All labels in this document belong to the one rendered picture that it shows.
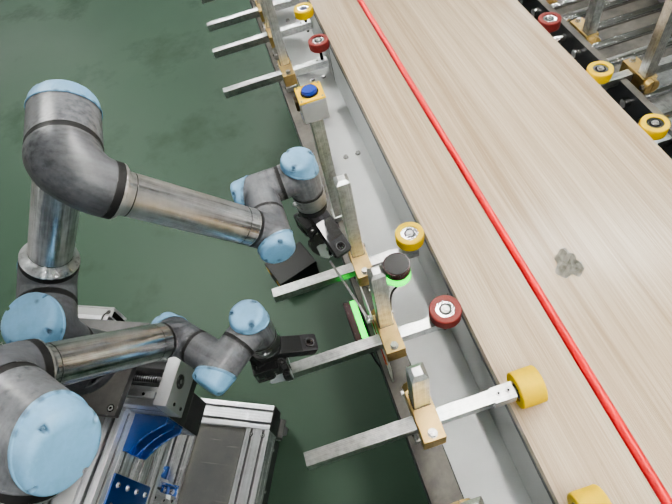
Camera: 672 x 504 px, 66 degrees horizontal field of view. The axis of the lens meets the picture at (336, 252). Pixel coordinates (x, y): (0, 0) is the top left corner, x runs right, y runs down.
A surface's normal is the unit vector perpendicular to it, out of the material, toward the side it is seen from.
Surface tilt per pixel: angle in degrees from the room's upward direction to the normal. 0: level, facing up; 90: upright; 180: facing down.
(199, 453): 0
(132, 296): 0
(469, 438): 0
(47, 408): 31
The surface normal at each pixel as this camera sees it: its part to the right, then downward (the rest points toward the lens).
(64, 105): 0.35, -0.65
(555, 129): -0.15, -0.55
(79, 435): 0.87, 0.25
